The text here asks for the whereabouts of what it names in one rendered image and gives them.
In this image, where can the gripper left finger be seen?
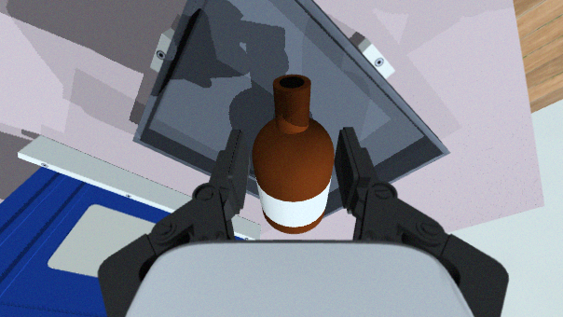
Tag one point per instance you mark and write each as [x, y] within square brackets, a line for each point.
[204, 218]

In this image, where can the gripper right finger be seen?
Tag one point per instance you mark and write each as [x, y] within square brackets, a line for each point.
[381, 216]

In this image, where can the brown bottle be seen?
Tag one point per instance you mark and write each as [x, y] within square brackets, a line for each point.
[293, 157]

